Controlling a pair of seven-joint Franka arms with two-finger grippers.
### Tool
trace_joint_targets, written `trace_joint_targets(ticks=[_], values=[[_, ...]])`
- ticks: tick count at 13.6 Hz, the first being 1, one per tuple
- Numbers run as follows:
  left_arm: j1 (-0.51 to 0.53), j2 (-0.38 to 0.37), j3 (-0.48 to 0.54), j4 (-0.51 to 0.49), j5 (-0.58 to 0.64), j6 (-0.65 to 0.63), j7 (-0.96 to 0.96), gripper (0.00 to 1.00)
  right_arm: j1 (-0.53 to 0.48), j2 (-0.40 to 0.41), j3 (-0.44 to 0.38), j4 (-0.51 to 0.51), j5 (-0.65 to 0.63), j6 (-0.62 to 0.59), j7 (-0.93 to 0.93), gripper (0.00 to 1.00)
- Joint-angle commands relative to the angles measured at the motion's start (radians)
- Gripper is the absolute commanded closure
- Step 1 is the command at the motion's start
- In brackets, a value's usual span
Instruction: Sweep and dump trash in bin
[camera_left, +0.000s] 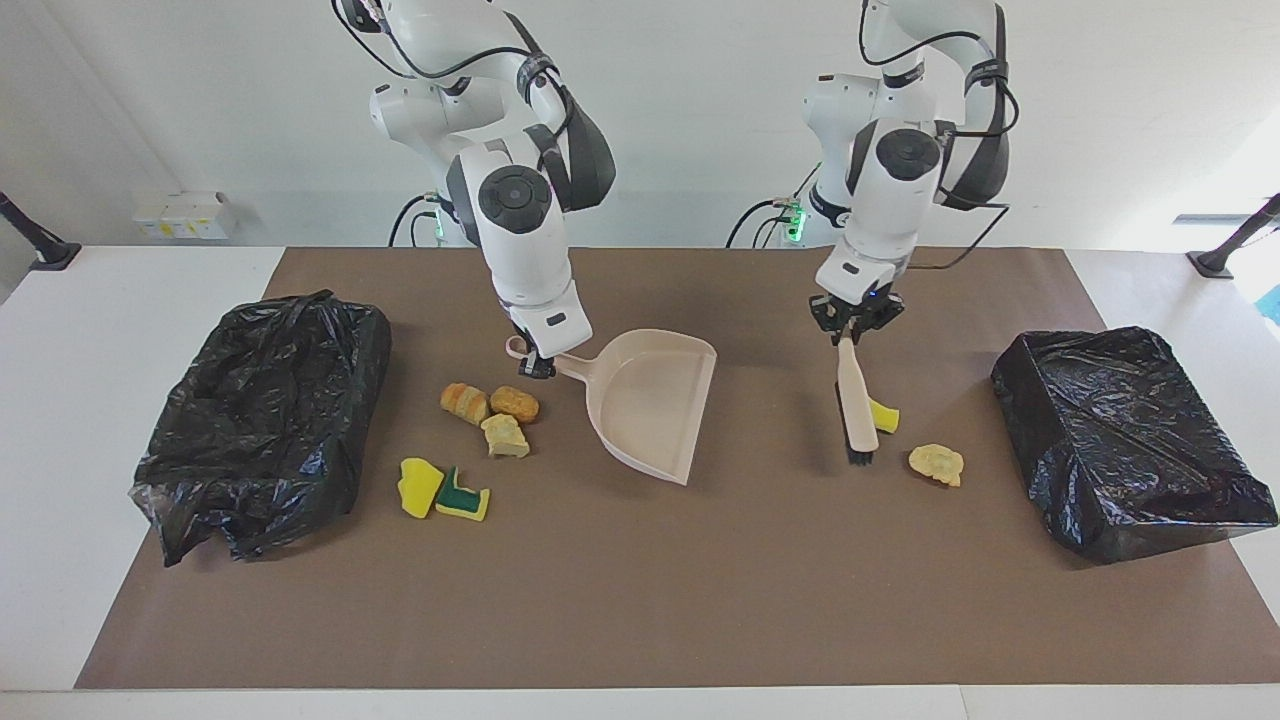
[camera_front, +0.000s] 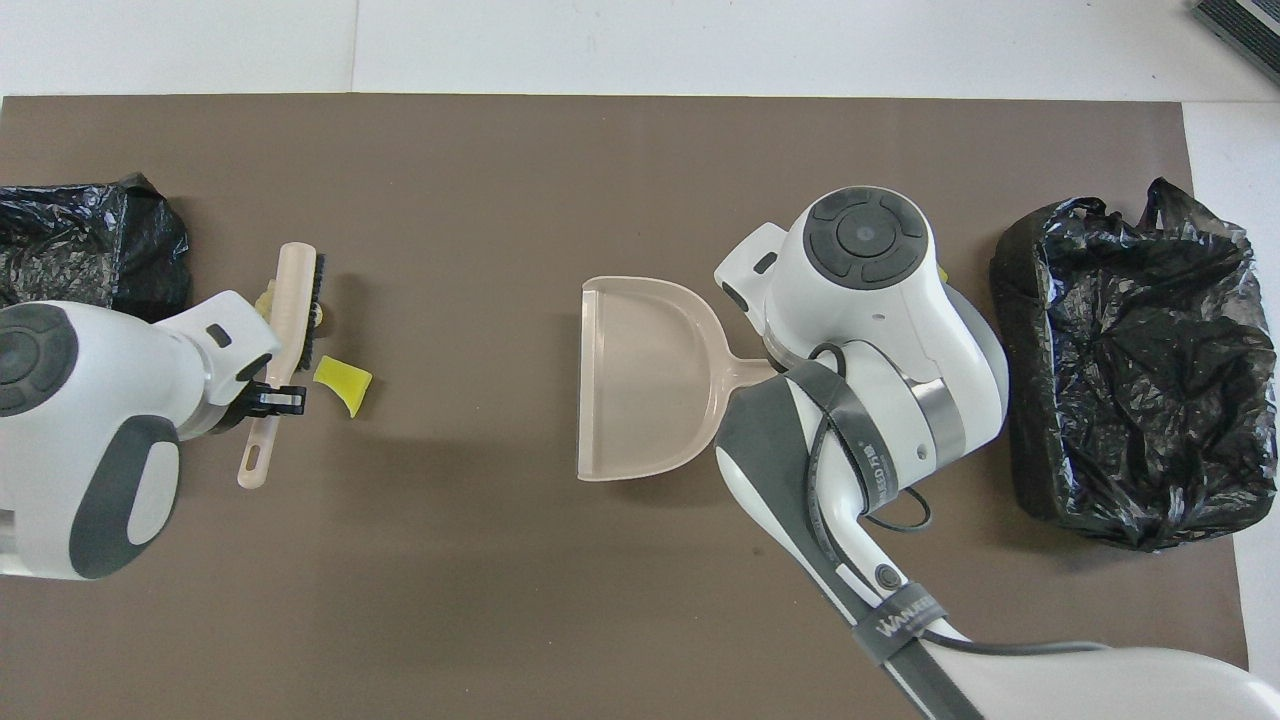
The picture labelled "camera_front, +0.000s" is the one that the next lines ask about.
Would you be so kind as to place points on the brown table mat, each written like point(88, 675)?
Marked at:
point(450, 250)

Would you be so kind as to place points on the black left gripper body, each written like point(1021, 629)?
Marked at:
point(238, 415)

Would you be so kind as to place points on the small yellow sponge wedge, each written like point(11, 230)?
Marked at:
point(345, 382)

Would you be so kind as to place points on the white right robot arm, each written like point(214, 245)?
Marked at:
point(880, 320)

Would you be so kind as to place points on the crumpled black trash bag bin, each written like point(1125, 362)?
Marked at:
point(1130, 380)

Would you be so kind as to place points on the dark ribbed device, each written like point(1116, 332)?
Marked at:
point(1250, 25)

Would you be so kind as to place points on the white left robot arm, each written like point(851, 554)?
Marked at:
point(90, 430)

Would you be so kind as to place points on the smooth black trash bag bin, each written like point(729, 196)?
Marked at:
point(80, 250)

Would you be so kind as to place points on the beige hand brush black bristles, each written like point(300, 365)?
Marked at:
point(283, 320)

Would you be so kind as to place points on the beige plastic dustpan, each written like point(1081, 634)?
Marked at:
point(640, 380)

